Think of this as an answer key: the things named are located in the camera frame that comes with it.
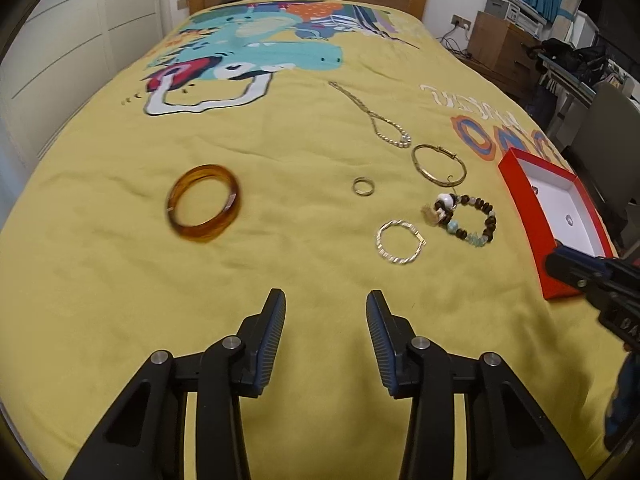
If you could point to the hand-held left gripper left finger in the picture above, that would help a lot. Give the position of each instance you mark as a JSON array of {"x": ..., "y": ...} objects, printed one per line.
[{"x": 272, "y": 340}]

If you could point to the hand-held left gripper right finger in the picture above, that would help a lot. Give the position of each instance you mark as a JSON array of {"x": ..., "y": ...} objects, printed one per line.
[{"x": 382, "y": 345}]

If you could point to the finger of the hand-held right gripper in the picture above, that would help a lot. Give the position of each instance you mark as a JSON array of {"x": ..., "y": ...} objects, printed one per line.
[{"x": 570, "y": 267}]

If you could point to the red jewelry box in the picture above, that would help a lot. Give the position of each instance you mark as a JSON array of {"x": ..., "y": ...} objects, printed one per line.
[{"x": 525, "y": 210}]

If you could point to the amber bangle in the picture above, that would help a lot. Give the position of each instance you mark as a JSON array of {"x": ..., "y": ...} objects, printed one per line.
[{"x": 205, "y": 235}]

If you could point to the thin gold bangle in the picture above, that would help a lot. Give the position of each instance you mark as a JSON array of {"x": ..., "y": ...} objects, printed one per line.
[{"x": 419, "y": 166}]

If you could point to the yellow printed blanket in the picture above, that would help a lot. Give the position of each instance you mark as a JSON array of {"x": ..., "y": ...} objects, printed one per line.
[{"x": 300, "y": 240}]

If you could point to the grey chair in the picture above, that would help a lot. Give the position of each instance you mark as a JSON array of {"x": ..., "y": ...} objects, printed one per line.
[{"x": 610, "y": 125}]

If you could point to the dark hanging bag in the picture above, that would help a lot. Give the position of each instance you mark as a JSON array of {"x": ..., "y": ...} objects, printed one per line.
[{"x": 542, "y": 105}]

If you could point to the grey desk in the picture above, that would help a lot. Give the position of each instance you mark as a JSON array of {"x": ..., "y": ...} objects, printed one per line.
[{"x": 570, "y": 77}]

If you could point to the low wooden nightstand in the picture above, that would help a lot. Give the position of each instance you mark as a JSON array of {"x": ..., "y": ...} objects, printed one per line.
[{"x": 500, "y": 80}]

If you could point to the black bag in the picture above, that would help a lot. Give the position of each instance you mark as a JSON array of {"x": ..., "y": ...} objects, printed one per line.
[{"x": 565, "y": 50}]

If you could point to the tall wooden cabinet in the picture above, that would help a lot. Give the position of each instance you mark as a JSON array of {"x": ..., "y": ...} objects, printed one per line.
[{"x": 495, "y": 40}]

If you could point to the white printer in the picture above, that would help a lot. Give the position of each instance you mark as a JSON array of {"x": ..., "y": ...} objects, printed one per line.
[{"x": 500, "y": 5}]

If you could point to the white wardrobe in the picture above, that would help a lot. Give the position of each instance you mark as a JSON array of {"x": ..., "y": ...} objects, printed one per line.
[{"x": 75, "y": 20}]

